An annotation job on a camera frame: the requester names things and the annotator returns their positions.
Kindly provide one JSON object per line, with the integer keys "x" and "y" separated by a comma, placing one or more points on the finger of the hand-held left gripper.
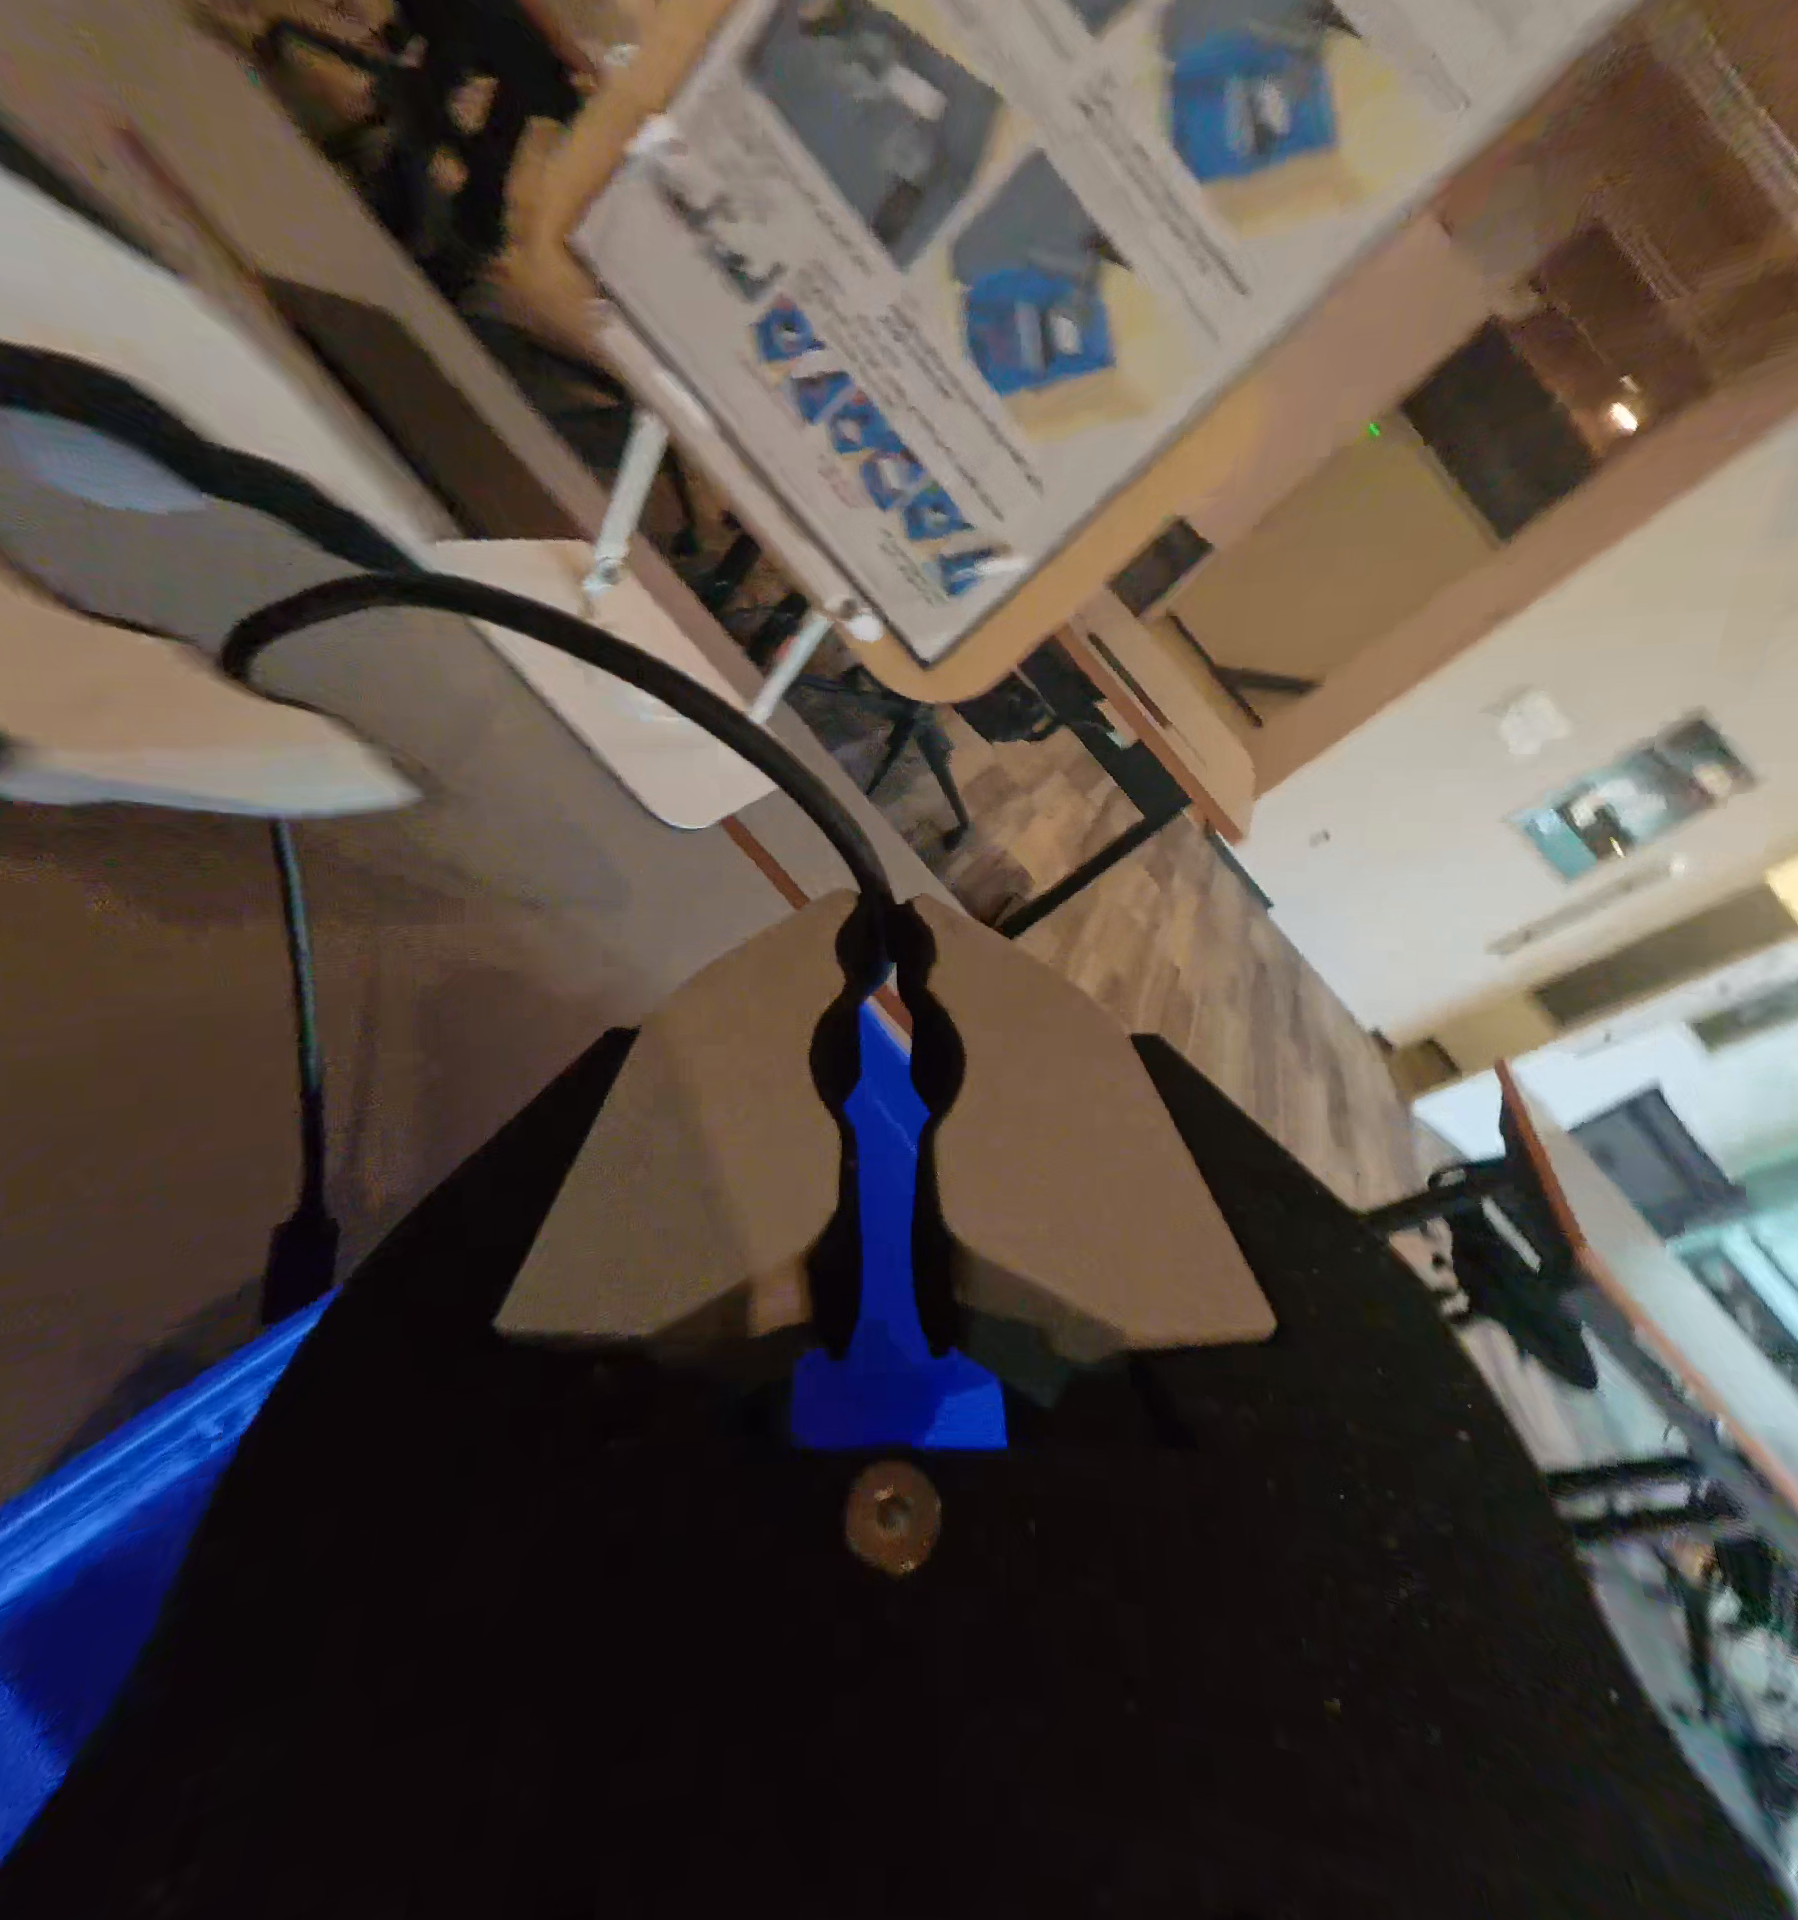
{"x": 118, "y": 301}
{"x": 118, "y": 720}

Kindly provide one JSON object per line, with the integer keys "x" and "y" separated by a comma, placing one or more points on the blue plastic bin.
{"x": 29, "y": 1577}

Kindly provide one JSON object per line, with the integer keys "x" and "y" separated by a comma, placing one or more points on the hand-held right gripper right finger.
{"x": 1094, "y": 1186}

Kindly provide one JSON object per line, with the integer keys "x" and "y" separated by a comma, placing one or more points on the instruction poster on white stand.
{"x": 1019, "y": 668}

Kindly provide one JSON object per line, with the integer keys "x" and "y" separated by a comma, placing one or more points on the framed wall picture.
{"x": 1634, "y": 803}

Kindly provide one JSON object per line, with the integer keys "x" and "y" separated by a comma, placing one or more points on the black office chair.
{"x": 449, "y": 122}

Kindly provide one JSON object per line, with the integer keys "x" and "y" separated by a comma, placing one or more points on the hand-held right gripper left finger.
{"x": 688, "y": 1186}

